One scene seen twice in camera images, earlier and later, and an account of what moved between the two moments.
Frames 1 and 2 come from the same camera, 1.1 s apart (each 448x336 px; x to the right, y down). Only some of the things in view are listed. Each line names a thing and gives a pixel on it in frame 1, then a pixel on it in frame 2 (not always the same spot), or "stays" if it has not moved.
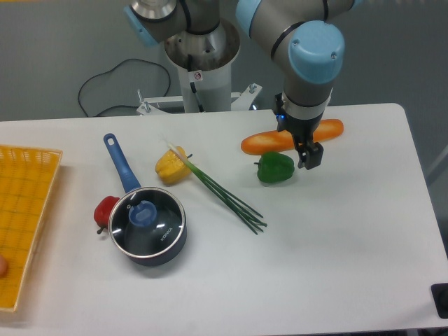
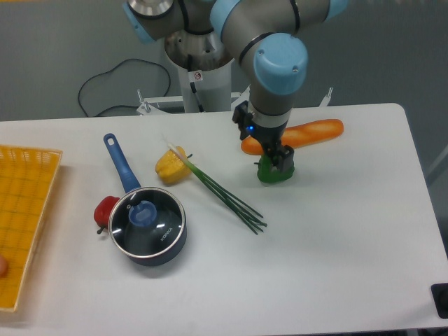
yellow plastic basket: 28,179 stays
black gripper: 310,152 to 270,136
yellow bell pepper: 171,168 stays
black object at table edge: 439,294 stays
